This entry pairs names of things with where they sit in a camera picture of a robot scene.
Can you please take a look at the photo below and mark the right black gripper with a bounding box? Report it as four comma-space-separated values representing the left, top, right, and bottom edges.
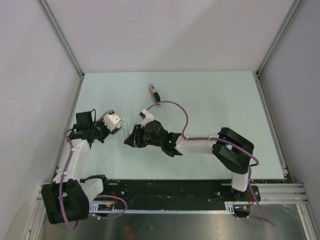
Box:
125, 124, 163, 148

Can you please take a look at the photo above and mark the light blue stapler cover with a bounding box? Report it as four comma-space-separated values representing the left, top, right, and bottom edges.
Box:
121, 120, 130, 140

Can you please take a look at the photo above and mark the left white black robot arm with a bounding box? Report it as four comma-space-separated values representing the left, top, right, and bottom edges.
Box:
41, 109, 118, 226

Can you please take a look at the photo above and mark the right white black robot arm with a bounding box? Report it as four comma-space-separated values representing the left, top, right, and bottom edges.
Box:
124, 120, 255, 201

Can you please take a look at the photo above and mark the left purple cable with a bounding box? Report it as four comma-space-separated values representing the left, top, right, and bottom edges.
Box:
58, 128, 128, 230

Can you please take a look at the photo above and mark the purple cable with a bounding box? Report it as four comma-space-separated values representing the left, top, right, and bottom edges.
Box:
146, 99, 276, 227
58, 128, 128, 230

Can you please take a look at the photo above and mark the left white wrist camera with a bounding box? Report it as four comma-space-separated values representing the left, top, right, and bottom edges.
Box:
103, 110, 124, 135

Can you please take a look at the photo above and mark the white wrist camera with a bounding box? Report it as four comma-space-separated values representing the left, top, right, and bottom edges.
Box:
103, 110, 124, 135
139, 109, 154, 126

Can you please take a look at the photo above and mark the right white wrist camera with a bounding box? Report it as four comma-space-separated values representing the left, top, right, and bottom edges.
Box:
139, 109, 154, 126

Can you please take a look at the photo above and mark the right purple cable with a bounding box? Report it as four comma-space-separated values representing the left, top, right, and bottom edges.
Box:
146, 99, 276, 227

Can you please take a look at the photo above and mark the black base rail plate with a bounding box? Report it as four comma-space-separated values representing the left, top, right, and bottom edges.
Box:
94, 179, 261, 212

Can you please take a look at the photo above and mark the grey slotted cable duct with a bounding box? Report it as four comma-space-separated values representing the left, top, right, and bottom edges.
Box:
89, 202, 252, 217

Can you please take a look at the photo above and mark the left aluminium corner post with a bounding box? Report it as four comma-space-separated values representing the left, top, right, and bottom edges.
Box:
37, 0, 84, 78

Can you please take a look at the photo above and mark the aluminium corner post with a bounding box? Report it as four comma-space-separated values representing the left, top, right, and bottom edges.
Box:
37, 0, 84, 78
256, 0, 303, 76

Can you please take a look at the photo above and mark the right aluminium corner post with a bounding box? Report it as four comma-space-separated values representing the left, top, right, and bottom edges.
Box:
256, 0, 303, 76

